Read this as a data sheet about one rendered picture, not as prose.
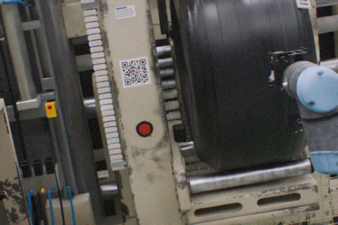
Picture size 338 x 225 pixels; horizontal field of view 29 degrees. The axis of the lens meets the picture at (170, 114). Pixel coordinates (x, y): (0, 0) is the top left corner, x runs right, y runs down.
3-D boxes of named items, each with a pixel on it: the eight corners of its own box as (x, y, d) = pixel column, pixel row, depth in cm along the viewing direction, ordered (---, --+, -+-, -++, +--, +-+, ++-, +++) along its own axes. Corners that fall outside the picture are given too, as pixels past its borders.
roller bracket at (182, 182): (181, 213, 171) (176, 179, 168) (170, 159, 209) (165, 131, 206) (193, 211, 171) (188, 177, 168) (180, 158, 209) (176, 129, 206)
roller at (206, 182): (183, 174, 176) (185, 187, 179) (185, 184, 172) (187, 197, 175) (310, 153, 177) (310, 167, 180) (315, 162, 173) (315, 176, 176)
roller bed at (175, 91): (129, 140, 218) (113, 54, 209) (128, 127, 232) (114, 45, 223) (186, 131, 218) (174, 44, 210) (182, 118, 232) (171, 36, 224)
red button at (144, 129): (140, 135, 176) (138, 125, 175) (140, 133, 177) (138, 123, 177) (151, 133, 176) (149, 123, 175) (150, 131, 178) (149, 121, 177)
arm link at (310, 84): (308, 123, 110) (297, 75, 108) (292, 112, 120) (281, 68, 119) (353, 111, 110) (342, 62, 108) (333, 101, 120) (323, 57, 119)
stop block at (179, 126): (175, 143, 195) (172, 128, 194) (173, 138, 200) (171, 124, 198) (187, 141, 195) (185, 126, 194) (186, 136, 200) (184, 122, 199)
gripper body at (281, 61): (302, 46, 135) (318, 50, 123) (306, 87, 136) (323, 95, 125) (265, 51, 135) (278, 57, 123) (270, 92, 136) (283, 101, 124)
